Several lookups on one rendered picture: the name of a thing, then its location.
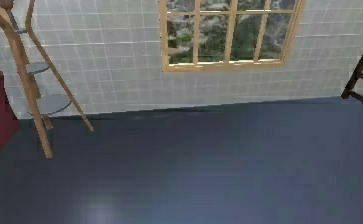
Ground wooden shelf stand grey trays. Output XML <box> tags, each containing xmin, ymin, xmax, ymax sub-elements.
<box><xmin>0</xmin><ymin>0</ymin><xmax>95</xmax><ymax>160</ymax></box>

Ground wooden framed window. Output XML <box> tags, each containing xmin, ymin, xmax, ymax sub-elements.
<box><xmin>158</xmin><ymin>0</ymin><xmax>306</xmax><ymax>73</ymax></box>

